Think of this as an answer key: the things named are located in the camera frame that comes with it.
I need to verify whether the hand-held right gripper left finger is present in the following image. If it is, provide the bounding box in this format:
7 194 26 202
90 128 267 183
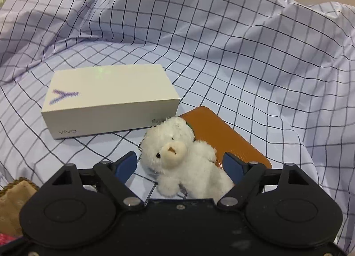
46 151 145 212

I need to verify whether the light blue checked sheet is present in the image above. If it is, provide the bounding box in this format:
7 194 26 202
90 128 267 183
0 0 355 255

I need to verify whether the white plush bear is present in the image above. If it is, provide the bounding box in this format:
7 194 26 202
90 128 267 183
138 116 235 200

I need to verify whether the pink ribbon cloth pouch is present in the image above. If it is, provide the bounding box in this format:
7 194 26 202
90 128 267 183
0 233 20 247

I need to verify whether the white cardboard phone box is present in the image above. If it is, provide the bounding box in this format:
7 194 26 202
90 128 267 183
41 64 180 141

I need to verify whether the brown leather wallet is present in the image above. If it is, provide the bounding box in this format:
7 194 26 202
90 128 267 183
179 106 272 171

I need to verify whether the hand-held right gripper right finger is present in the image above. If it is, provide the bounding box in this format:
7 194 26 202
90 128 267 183
217 152 309 212

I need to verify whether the woven basket with floral lining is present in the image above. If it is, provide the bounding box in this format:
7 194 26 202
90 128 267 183
0 178 38 238

